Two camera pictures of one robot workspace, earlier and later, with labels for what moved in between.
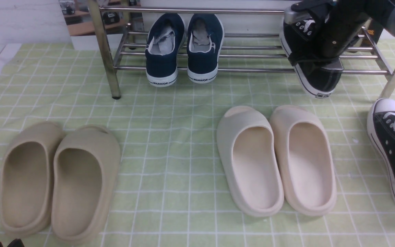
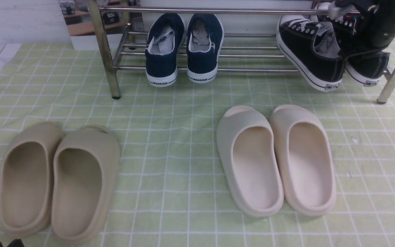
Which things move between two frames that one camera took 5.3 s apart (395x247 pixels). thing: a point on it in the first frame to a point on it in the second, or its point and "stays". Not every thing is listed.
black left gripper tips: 16,243 stays
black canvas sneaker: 392,125 to 365,67
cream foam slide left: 248,144 stays
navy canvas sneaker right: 204,40 stays
